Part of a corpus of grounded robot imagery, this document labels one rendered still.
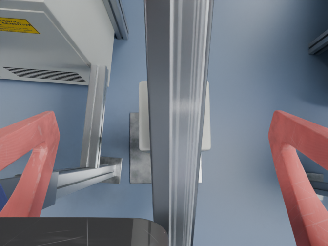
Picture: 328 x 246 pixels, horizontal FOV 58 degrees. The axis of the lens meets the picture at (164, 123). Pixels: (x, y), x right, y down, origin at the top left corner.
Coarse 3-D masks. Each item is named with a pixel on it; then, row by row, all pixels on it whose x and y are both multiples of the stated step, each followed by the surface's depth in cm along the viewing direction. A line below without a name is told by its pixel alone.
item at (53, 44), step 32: (0, 0) 46; (32, 0) 46; (64, 0) 54; (96, 0) 76; (0, 32) 59; (32, 32) 58; (64, 32) 57; (96, 32) 79; (0, 64) 83; (32, 64) 80; (64, 64) 78; (96, 64) 82
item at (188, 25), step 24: (192, 0) 10; (192, 24) 11; (192, 48) 11; (192, 72) 12; (192, 96) 13; (192, 120) 13; (192, 144) 14; (192, 168) 15; (192, 192) 16; (168, 216) 18; (192, 216) 17
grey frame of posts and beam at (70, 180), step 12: (108, 0) 83; (120, 0) 88; (108, 12) 89; (120, 12) 90; (120, 24) 97; (120, 36) 107; (72, 168) 64; (84, 168) 67; (96, 168) 74; (108, 168) 91; (60, 180) 48; (72, 180) 55; (84, 180) 65; (96, 180) 75; (60, 192) 48; (72, 192) 55
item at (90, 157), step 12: (96, 72) 76; (108, 72) 79; (96, 84) 76; (96, 96) 76; (96, 108) 74; (96, 120) 74; (84, 132) 74; (96, 132) 74; (84, 144) 73; (96, 144) 73; (84, 156) 73; (96, 156) 73; (120, 168) 104; (0, 180) 29; (12, 180) 32; (108, 180) 103; (12, 192) 32; (48, 192) 42; (48, 204) 43
